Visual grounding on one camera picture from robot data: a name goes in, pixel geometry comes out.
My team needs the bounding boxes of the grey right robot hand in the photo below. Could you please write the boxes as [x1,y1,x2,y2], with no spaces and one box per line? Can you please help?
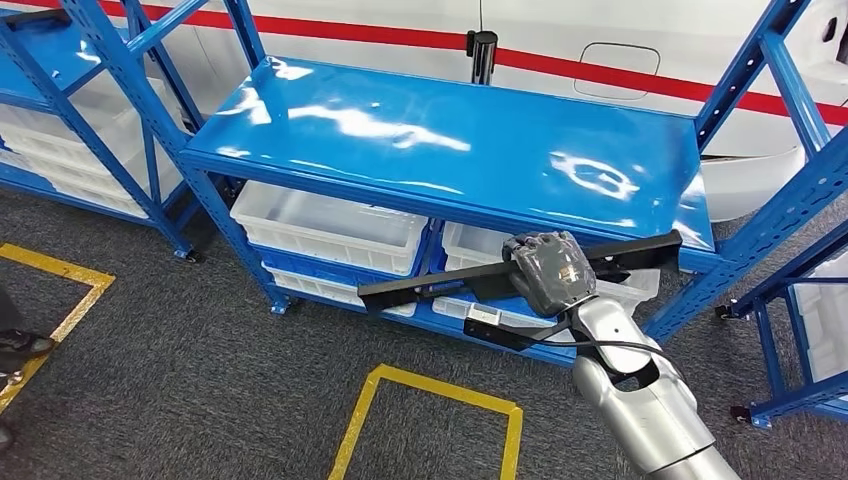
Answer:
[501,231,599,318]

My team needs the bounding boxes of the long black plastic part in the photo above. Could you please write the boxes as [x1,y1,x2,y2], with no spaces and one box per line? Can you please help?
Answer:
[357,229,684,316]

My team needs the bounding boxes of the blue metal shelf rack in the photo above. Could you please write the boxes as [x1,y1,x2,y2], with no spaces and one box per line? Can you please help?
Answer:
[0,6,207,263]
[59,0,848,369]
[715,218,848,431]

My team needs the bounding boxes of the white car with red stripe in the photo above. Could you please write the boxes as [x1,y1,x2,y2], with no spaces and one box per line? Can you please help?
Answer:
[0,0,848,223]

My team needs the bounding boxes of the stacked white plastic crates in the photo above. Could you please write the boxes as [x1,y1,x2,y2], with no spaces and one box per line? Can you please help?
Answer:
[0,76,190,220]

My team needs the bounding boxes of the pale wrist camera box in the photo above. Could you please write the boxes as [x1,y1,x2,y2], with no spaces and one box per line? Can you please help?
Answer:
[462,303,574,352]

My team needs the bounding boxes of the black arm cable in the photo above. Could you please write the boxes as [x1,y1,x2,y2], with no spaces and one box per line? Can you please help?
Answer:
[529,317,677,372]

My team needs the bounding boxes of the black stanchion post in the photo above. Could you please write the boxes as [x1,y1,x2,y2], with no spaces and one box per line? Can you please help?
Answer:
[465,29,499,86]

